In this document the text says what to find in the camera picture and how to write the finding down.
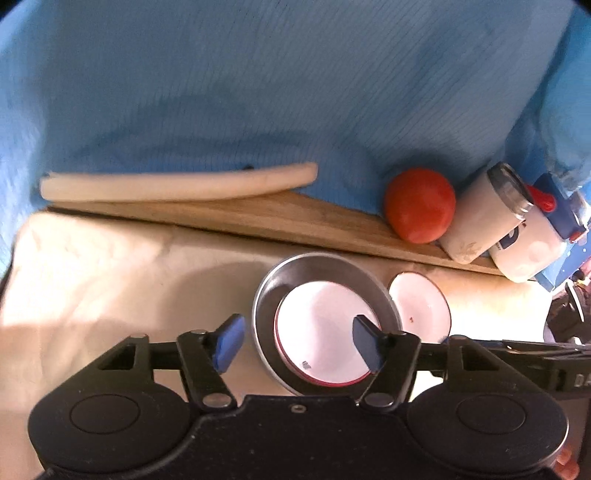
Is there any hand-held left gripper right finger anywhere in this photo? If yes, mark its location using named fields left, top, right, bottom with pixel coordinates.
left=352, top=315, right=509, bottom=409

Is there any white bottle blue lid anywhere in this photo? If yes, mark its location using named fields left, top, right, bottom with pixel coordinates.
left=489, top=173, right=591, bottom=283

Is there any blue polka dot cloth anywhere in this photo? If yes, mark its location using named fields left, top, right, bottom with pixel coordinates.
left=536, top=231, right=591, bottom=292

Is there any white plate with red rim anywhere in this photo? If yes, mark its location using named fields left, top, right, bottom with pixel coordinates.
left=274, top=281, right=384, bottom=387

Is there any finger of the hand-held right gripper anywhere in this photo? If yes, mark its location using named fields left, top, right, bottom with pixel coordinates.
left=480, top=339, right=561, bottom=357

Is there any person's right hand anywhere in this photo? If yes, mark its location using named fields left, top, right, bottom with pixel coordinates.
left=555, top=450, right=580, bottom=480

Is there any blue garment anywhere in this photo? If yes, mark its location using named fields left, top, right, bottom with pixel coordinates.
left=0, top=0, right=591, bottom=278

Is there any steel bowl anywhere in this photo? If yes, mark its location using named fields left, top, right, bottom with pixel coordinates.
left=252, top=252, right=402, bottom=398

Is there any white foam roll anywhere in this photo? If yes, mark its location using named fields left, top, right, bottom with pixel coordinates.
left=39, top=161, right=319, bottom=202

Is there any pale yellow paper sheet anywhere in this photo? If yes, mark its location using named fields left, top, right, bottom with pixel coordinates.
left=0, top=210, right=555, bottom=416

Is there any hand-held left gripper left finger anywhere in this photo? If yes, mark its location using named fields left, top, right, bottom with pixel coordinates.
left=88, top=314, right=245, bottom=411

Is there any red tomato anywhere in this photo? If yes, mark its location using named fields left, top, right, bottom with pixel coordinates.
left=385, top=168, right=457, bottom=244

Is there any white thermos steel lid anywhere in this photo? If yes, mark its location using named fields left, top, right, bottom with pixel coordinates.
left=438, top=161, right=536, bottom=265

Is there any wooden shelf board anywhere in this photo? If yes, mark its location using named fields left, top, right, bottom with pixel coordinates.
left=46, top=187, right=509, bottom=278

